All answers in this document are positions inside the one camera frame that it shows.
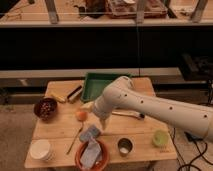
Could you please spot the blue grey sponge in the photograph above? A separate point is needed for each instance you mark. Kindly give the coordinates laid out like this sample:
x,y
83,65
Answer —
x,y
92,131

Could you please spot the light green plastic cup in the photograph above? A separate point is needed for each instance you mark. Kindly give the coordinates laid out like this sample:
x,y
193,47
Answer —
x,y
160,138

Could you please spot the yellow corn cob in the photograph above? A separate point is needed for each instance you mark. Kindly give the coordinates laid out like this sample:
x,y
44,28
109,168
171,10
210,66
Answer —
x,y
58,97

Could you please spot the green plastic tray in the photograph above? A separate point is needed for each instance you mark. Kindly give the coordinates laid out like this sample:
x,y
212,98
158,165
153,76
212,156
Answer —
x,y
94,84

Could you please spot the grey white towel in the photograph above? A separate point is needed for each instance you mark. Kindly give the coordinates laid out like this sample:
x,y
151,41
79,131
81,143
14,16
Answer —
x,y
91,155

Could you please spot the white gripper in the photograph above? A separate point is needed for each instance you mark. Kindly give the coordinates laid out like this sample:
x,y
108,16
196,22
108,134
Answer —
x,y
100,108

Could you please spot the wooden table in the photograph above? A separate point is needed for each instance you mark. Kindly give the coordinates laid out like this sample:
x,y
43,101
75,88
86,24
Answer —
x,y
61,130

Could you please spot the orange terracotta bowl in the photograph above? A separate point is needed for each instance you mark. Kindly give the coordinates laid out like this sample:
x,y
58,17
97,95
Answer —
x,y
100,165

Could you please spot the orange fruit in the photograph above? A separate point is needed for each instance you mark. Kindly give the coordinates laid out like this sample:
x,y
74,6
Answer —
x,y
81,115

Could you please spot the small metal cup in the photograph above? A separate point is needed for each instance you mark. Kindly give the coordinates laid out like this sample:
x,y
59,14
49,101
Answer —
x,y
125,146

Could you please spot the white paper cup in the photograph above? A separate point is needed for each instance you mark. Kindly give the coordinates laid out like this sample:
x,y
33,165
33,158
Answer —
x,y
41,150

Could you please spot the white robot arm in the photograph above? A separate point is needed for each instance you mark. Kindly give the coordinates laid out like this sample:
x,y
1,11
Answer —
x,y
194,119

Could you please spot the wooden spatula black tip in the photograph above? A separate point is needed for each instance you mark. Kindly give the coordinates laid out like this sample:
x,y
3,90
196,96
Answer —
x,y
134,115

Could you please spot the long wooden spoon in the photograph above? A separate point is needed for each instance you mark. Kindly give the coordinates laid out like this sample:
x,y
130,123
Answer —
x,y
75,137

